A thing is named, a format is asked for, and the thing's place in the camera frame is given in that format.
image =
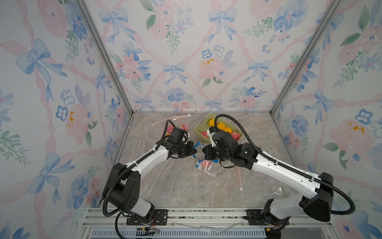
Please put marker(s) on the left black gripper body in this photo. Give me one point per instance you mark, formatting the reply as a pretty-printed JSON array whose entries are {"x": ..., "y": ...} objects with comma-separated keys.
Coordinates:
[{"x": 185, "y": 150}]

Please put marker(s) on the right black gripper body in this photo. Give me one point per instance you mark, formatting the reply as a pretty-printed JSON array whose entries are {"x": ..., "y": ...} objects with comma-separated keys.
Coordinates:
[{"x": 215, "y": 152}]

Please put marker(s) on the pink peach green leaf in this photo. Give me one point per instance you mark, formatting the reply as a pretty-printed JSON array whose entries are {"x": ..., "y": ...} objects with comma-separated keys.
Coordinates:
[{"x": 205, "y": 164}]

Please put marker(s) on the blue zipper clear bag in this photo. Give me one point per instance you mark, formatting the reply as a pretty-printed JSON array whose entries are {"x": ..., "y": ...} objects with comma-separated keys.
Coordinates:
[{"x": 210, "y": 167}]

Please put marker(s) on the pink zipper clear bag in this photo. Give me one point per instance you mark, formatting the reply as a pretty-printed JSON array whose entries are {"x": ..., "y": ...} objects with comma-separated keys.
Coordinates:
[
  {"x": 161, "y": 125},
  {"x": 257, "y": 182}
]

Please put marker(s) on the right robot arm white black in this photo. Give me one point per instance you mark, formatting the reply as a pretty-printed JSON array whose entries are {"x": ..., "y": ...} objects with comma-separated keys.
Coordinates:
[{"x": 312, "y": 199}]

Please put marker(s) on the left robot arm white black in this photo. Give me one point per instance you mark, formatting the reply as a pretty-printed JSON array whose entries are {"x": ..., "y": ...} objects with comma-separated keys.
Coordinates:
[{"x": 122, "y": 190}]

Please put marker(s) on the light green plastic basket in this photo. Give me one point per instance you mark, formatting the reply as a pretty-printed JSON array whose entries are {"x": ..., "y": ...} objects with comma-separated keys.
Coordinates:
[{"x": 201, "y": 129}]

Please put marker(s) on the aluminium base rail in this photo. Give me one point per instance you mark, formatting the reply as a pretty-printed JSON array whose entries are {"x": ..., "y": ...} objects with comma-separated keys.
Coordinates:
[{"x": 202, "y": 223}]

